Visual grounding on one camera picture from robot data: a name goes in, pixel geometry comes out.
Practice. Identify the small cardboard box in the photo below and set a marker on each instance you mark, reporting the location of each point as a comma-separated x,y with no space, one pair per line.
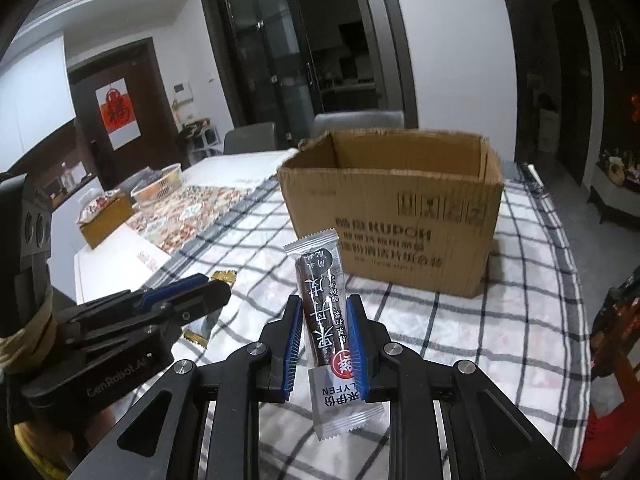
107,225

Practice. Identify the checked tablecloth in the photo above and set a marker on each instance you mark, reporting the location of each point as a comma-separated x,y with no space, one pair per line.
450,340

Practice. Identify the shoe rack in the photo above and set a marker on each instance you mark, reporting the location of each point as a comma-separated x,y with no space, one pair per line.
200,140

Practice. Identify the red print wall poster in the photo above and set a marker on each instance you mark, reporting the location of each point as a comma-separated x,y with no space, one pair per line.
117,115

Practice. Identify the dark glass sliding door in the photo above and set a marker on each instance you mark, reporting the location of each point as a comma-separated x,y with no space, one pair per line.
265,60

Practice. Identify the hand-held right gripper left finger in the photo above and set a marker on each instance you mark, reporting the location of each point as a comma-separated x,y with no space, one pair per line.
292,355

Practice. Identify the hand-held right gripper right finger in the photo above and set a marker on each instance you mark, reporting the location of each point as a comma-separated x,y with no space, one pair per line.
356,350

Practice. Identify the person's left hand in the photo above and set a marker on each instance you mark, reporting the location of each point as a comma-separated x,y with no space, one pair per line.
95,430

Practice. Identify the red cloth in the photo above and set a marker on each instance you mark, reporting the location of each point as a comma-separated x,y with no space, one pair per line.
617,350

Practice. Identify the white low cabinet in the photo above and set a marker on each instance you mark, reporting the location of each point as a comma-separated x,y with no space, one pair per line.
617,200

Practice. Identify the gold candy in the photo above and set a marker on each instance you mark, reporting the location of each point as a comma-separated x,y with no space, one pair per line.
223,277

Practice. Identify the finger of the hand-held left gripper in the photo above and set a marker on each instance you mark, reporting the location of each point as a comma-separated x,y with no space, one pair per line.
165,290
200,302

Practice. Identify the patterned placemat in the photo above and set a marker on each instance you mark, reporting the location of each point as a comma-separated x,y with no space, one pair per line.
195,215

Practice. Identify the clear plastic basket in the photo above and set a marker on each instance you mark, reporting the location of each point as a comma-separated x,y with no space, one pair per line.
160,185

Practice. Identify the grey dining chair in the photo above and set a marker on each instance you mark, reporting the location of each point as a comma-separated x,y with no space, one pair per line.
250,137
357,122

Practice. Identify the brown fruit stick packet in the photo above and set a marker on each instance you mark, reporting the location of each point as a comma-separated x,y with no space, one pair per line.
320,310

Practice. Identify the dark wooden door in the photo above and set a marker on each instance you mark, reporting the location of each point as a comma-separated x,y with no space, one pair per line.
155,110

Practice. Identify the large cardboard box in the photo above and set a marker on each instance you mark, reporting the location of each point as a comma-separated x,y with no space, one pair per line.
400,220

